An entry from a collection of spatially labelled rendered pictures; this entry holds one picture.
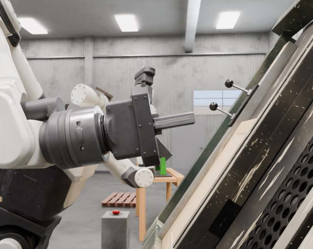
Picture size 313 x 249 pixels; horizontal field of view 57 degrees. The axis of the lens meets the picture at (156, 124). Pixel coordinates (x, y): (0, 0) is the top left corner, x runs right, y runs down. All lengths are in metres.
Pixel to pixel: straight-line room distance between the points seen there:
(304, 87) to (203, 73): 10.85
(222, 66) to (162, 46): 2.46
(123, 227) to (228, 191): 0.81
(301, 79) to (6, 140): 0.62
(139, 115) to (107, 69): 11.50
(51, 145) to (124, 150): 0.10
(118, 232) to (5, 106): 1.07
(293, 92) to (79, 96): 0.59
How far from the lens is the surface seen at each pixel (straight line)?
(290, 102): 0.73
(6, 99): 0.44
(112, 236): 1.43
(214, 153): 1.18
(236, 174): 0.69
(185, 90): 11.39
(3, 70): 0.50
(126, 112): 0.41
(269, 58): 1.55
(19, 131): 0.42
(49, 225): 0.97
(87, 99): 0.90
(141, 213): 3.89
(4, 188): 0.95
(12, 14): 0.58
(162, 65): 11.61
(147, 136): 0.41
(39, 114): 0.46
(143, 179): 1.15
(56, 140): 0.42
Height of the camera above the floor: 1.28
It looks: 3 degrees up
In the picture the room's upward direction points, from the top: straight up
